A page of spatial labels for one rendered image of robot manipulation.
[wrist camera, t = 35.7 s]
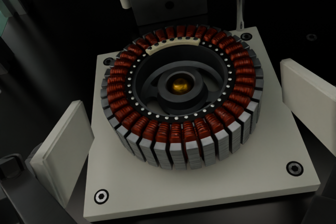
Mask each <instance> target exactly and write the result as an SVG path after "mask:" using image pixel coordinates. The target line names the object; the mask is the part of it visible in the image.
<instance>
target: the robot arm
mask: <svg viewBox="0 0 336 224"><path fill-rule="evenodd" d="M280 75H281V90H282V102H283V103H284V104H285V105H286V106H287V107H288V108H289V109H290V110H291V111H292V112H293V113H294V114H295V115H296V116H297V117H298V118H299V119H300V120H301V121H302V123H303V124H304V125H305V126H306V127H307V128H308V129H309V130H310V131H311V132H312V133H313V134H314V135H315V136H316V137H317V138H318V139H319V140H320V141H321V142H322V143H323V144H324V145H325V146H326V147H327V148H328V149H329V151H330V152H331V153H332V154H333V155H334V156H335V157H336V85H334V86H333V85H332V84H330V83H328V82H327V81H325V80H324V79H322V78H321V77H319V76H317V75H316V74H314V73H313V72H311V71H310V70H308V69H306V68H305V67H303V66H302V65H300V64H299V63H297V62H295V61H294V60H292V59H291V58H287V59H282V60H281V62H280ZM94 139H95V137H94V134H93V131H92V128H91V125H90V122H89V119H88V116H87V113H86V110H85V107H84V104H83V101H81V100H76V101H72V103H71V104H70V105H69V107H68V108H67V110H66V111H65V113H64V114H63V115H62V117H61V118H60V120H59V121H58V122H57V124H56V125H55V127H54V128H53V129H52V131H51V132H50V134H49V135H48V137H47V138H46V139H45V141H44V142H42V143H40V144H39V145H38V146H36V147H35V148H34V149H33V151H32V152H31V153H30V155H29V156H28V157H27V159H26V160H25V161H24V159H23V157H22V155H21V154H19V153H13V154H9V155H7V156H4V157H2V158H1V159H0V224H17V223H19V224H78V223H77V222H76V221H75V220H74V219H73V218H72V217H71V216H70V215H69V214H68V212H67V211H66V210H65V208H66V207H67V204H68V202H69V199H70V197H71V194H72V192H73V190H74V187H75V185H76V182H77V180H78V177H79V175H80V173H81V170H82V168H83V165H84V163H85V160H86V158H87V156H88V153H89V151H90V148H91V146H92V143H93V141H94ZM301 224H336V163H335V165H334V167H333V169H332V172H331V174H330V176H329V178H328V180H327V183H326V185H325V187H324V189H323V192H322V194H321V195H317V194H316V195H314V197H313V199H312V201H311V203H310V205H309V207H308V209H307V211H306V213H305V216H304V218H303V220H302V222H301Z"/></svg>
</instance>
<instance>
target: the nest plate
mask: <svg viewBox="0 0 336 224"><path fill-rule="evenodd" d="M229 32H230V33H232V36H234V35H236V36H238V37H239V38H241V42H243V41H245V42H246V43H247V44H248V45H249V46H250V48H249V49H250V50H251V49H253V51H254V52H255V54H256V58H258V59H259V61H260V63H261V68H262V70H263V80H264V83H263V92H262V99H261V107H260V113H259V118H258V122H257V123H256V125H255V129H254V131H253V132H252V134H249V138H248V140H247V141H246V142H245V143H244V144H240V148H239V149H238V150H237V151H236V152H234V153H233V154H232V153H231V152H230V151H229V157H227V158H225V159H223V160H221V161H219V159H218V158H217V156H215V159H216V163H215V164H212V165H209V166H205V163H204V161H203V159H202V157H200V161H201V167H202V168H198V169H191V167H190V163H189V159H187V170H176V168H175V165H174V164H173V167H172V170H170V169H163V168H162V167H161V165H160V163H159V166H158V167H155V166H152V165H150V164H149V163H148V161H146V162H143V161H141V160H139V159H138V158H137V157H136V155H135V156H133V155H132V154H131V153H130V152H129V151H128V150H127V148H126V147H124V146H123V145H122V143H121V142H120V140H119V138H118V137H117V135H116V133H115V131H114V130H113V128H112V126H111V125H110V123H109V121H108V120H107V118H106V116H105V114H104V110H103V108H102V104H101V100H102V98H101V89H103V88H102V87H101V85H102V81H103V79H105V76H104V75H105V72H106V70H107V69H110V67H109V65H110V63H111V62H112V60H116V56H117V54H118V53H119V52H120V51H116V52H111V53H106V54H100V55H98V56H97V61H96V73H95V84H94V96H93V107H92V119H91V129H92V132H93V135H94V140H93V143H92V145H91V148H90V150H89V153H88V165H87V177H86V188H85V200H84V211H83V217H84V218H85V219H86V220H87V221H89V222H97V221H104V220H111V219H118V218H125V217H133V216H140V215H147V214H154V213H162V212H169V211H176V210H183V209H191V208H198V207H205V206H212V205H219V204H227V203H234V202H241V201H248V200H256V199H263V198H270V197H277V196H285V195H292V194H299V193H306V192H313V191H317V190H318V188H319V186H320V185H321V183H320V180H319V178H318V175H317V173H316V170H315V168H314V166H313V163H312V161H311V158H310V156H309V153H308V151H307V149H306V146H305V144H304V141H303V139H302V136H301V134H300V131H299V129H298V127H297V124H296V122H295V119H294V117H293V114H292V112H291V110H290V109H289V108H288V107H287V106H286V105H285V104H284V103H283V98H282V88H281V85H280V83H279V80H278V78H277V75H276V73H275V71H274V68H273V66H272V63H271V61H270V58H269V56H268V54H267V51H266V49H265V46H264V44H263V41H262V39H261V36H260V34H259V32H258V29H257V27H256V26H254V27H248V28H245V29H244V30H243V31H236V30H232V31H229ZM200 74H201V75H202V77H203V82H204V83H205V84H206V86H207V89H208V90H209V91H211V92H216V91H218V90H219V87H218V85H217V83H216V82H215V81H214V80H213V79H212V78H211V77H209V76H208V75H206V74H204V73H202V72H200Z"/></svg>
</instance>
